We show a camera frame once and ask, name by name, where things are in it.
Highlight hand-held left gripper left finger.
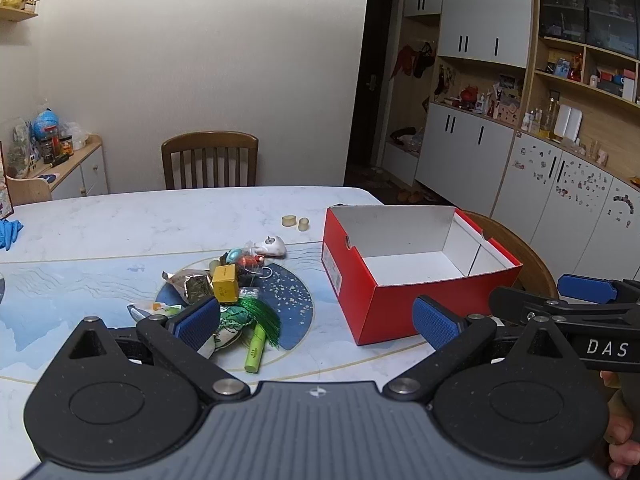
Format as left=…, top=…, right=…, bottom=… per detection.
left=65, top=296, right=250, bottom=403

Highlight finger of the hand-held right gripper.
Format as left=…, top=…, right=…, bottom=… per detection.
left=489, top=286, right=640, bottom=329
left=557, top=274, right=640, bottom=305

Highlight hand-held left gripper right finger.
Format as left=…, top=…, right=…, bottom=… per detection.
left=383, top=295, right=575, bottom=403

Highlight gold foil packet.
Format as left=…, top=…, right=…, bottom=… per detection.
left=161, top=269, right=216, bottom=306

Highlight red shoe box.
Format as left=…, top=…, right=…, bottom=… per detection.
left=321, top=205, right=523, bottom=347

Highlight small yellow box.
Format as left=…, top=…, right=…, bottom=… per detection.
left=211, top=264, right=241, bottom=303

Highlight yellow-green tube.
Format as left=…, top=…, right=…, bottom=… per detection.
left=244, top=324, right=267, bottom=373

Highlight person's right hand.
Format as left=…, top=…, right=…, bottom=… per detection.
left=600, top=370, right=640, bottom=480

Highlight round-backed wooden chair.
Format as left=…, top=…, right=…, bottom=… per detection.
left=462, top=211, right=560, bottom=301

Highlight white seal figurine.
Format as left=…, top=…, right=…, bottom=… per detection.
left=253, top=236, right=287, bottom=259

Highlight blue printed table mat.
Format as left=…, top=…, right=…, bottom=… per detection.
left=0, top=241, right=438, bottom=461

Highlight white flat container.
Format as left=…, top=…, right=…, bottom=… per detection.
left=555, top=104, right=584, bottom=142

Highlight yellow liquid bottle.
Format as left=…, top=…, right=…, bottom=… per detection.
left=544, top=97, right=560, bottom=138

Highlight light wood side cabinet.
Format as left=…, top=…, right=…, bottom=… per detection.
left=30, top=134, right=110, bottom=202

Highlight slatted wooden chair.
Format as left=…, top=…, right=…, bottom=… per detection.
left=161, top=131, right=259, bottom=191

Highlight blue glove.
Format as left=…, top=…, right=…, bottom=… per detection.
left=0, top=217, right=24, bottom=252

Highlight small light wooden chair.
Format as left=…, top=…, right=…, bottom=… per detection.
left=5, top=175, right=53, bottom=207

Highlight clear plastic bag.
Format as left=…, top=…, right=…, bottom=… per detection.
left=60, top=121, right=92, bottom=150

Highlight dark glass jar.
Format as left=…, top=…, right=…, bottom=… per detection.
left=39, top=127, right=62, bottom=163

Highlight patterned paper bag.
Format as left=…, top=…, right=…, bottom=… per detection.
left=5, top=117, right=41, bottom=181

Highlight blue plush toy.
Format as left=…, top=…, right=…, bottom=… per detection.
left=32, top=109, right=62, bottom=136

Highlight black hanging bag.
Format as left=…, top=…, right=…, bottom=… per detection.
left=412, top=41, right=437, bottom=78

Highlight red hanging bag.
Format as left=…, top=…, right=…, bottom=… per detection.
left=391, top=45, right=418, bottom=78

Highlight white and wood cabinet unit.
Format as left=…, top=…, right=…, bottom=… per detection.
left=380, top=0, right=640, bottom=283

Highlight dark door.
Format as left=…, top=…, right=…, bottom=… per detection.
left=345, top=0, right=396, bottom=167

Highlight wooden wall shelf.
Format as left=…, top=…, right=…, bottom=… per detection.
left=0, top=4, right=40, bottom=23

